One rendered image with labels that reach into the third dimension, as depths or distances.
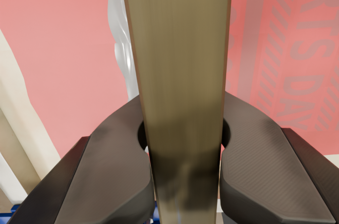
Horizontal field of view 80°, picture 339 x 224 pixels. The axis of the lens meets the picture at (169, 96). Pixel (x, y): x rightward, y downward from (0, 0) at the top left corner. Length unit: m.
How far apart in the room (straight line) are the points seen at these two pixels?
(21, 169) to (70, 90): 0.17
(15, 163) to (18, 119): 0.07
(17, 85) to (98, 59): 0.12
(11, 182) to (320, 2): 0.49
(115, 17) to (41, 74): 0.13
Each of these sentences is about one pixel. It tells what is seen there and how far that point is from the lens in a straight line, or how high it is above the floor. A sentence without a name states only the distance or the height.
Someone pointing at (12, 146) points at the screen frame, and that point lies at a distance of 0.40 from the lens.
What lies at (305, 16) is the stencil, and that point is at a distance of 0.29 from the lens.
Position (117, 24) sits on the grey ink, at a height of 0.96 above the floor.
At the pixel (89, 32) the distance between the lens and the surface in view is 0.27.
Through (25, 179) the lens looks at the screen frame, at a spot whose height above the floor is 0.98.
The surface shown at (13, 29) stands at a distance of 0.31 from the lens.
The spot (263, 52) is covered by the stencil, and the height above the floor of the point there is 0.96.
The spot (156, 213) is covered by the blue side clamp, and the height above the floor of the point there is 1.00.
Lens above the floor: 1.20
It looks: 61 degrees down
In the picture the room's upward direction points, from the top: 178 degrees counter-clockwise
